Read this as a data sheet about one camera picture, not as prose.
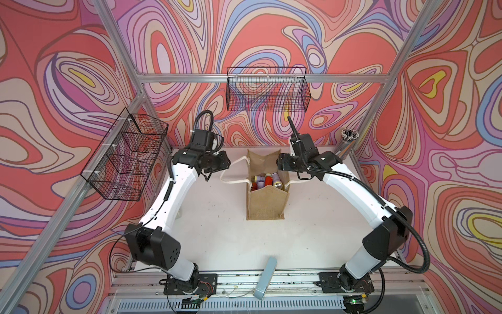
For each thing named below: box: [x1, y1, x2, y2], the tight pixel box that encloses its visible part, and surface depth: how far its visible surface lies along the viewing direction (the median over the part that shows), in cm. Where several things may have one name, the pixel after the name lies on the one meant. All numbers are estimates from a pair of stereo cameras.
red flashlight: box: [264, 172, 274, 187], surface depth 93 cm
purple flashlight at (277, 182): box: [271, 172, 284, 190], surface depth 93 cm
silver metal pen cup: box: [337, 128, 360, 154], surface depth 107 cm
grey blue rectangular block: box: [252, 256, 278, 301], surface depth 74 cm
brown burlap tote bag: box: [246, 149, 290, 221], surface depth 90 cm
